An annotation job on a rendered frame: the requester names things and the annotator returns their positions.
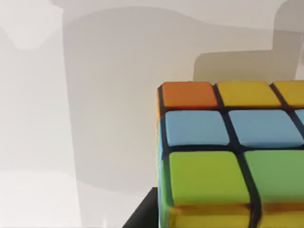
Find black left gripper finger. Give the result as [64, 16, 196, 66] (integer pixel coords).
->
[121, 187, 160, 228]

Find multicoloured puzzle cube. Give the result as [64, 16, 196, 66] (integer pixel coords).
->
[156, 80, 304, 228]

